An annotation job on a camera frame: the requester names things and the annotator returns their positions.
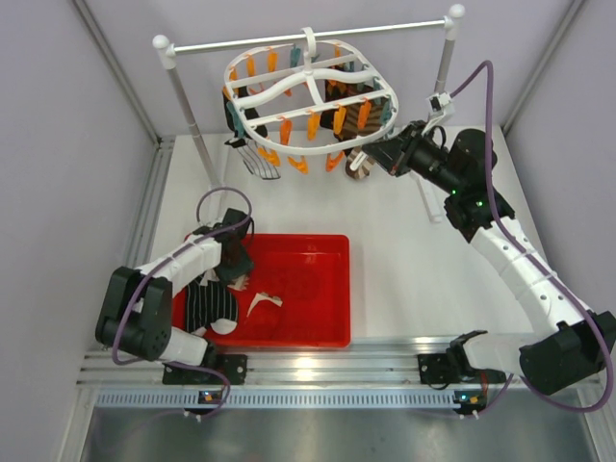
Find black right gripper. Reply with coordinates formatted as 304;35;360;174
364;120;463;195

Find hanging black striped sock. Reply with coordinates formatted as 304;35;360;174
222;88;281;180

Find red plastic tray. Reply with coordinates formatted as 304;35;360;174
170;234;352;347

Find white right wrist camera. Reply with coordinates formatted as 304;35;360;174
425;91;455;130

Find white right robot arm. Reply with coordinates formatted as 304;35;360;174
363;121;615;396

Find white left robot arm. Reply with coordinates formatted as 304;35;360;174
95;208;254;382

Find hanging brown striped sock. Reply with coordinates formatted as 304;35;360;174
342;98;393;181

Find black white striped sock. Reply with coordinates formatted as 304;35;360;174
185;275;240;335

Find white clip sock hanger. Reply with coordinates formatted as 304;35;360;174
222;27;399;174

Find white drying rack stand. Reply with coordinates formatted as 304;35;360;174
152;3;467;223

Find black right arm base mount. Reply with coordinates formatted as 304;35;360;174
417;353;462;390

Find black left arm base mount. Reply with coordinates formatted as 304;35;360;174
162;354;247;385

